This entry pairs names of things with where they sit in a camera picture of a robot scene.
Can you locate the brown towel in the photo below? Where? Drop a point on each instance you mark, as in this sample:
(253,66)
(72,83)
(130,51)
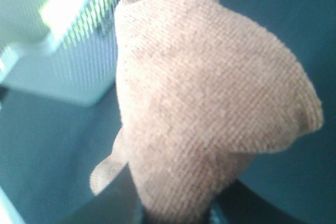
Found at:
(201,90)

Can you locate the grey perforated laundry basket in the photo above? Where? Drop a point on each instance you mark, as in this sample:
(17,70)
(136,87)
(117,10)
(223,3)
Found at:
(61,49)

